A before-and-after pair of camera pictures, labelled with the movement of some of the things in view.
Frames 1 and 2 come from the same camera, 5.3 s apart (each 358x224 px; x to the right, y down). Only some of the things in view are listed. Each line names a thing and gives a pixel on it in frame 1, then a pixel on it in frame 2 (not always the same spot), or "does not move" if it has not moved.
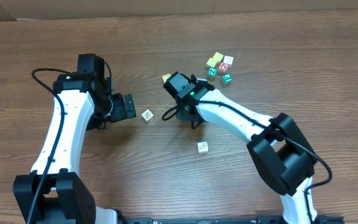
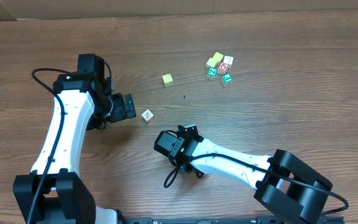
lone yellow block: [166, 76] does not move
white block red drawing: [148, 116] does not move
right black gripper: [183, 114] to [188, 130]
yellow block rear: [218, 56] does not move
